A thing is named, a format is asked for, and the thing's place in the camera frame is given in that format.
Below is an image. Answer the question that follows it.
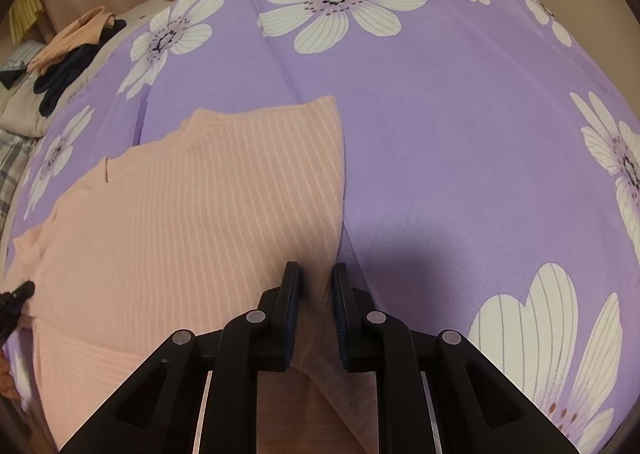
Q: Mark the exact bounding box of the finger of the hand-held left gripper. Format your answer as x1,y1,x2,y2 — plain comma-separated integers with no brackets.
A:
0,280,36,341

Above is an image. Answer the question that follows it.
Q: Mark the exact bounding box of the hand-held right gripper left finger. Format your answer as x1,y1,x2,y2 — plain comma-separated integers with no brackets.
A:
59,261,303,454

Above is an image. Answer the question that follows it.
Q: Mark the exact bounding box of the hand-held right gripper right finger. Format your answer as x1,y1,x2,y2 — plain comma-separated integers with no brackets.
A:
332,261,581,454

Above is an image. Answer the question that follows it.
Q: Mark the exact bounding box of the pink striped knit top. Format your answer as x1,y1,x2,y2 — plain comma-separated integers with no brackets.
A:
5,95,381,454

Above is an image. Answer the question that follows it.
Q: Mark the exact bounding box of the person's left hand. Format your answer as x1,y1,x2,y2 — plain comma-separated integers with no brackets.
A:
0,351,22,405

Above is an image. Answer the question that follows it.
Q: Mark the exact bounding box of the grey plaid blanket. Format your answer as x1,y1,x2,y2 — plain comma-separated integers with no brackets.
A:
0,129,39,215

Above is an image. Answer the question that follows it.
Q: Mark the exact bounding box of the beige quilt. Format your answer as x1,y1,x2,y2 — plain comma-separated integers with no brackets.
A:
0,0,168,137

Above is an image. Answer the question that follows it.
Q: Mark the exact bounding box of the purple floral blanket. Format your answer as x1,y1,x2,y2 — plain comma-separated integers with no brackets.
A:
10,0,640,454

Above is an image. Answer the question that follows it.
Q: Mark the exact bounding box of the navy garment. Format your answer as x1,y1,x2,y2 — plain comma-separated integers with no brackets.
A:
34,19,128,117

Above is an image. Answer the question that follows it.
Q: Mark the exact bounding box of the grey blue folded cloth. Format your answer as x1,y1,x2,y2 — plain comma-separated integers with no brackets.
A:
0,40,47,74

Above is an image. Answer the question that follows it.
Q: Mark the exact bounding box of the peach garment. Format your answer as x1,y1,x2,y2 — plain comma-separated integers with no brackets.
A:
27,6,117,76

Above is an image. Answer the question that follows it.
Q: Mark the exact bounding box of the yellow woven bag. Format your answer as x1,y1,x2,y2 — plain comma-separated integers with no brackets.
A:
10,0,47,42

